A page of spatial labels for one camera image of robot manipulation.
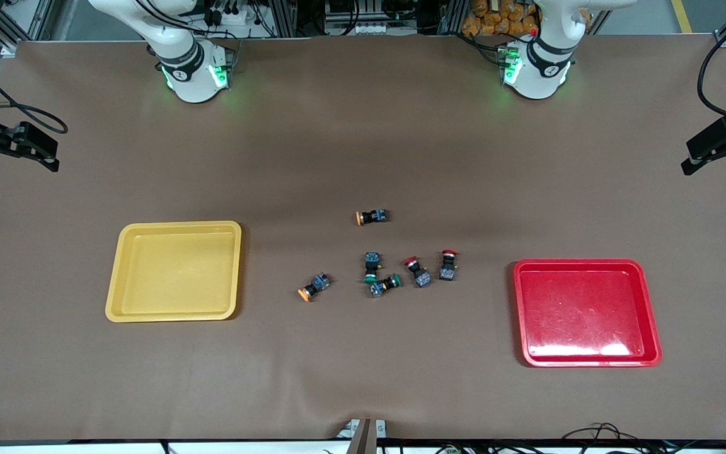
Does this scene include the red plastic tray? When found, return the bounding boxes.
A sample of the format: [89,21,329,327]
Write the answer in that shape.
[513,259,663,368]

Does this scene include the black floor cables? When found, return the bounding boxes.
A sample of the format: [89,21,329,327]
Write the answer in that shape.
[377,422,726,454]

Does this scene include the yellow plastic tray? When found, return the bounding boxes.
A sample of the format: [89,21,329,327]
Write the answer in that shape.
[105,221,243,323]

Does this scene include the white power strip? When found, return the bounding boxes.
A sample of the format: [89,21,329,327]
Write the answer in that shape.
[324,21,396,37]

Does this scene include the green push button switch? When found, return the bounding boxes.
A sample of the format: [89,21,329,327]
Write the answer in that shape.
[369,273,404,298]
[363,251,383,284]

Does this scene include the red push button switch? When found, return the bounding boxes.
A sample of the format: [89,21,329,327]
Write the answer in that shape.
[403,255,433,288]
[438,250,459,282]

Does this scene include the brown table mat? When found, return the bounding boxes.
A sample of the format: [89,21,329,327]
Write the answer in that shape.
[0,35,726,442]

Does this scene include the metal table bracket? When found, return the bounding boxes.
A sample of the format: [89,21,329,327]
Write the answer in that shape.
[337,418,388,454]

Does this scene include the orange items pile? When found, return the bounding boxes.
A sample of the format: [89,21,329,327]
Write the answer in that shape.
[462,0,539,37]

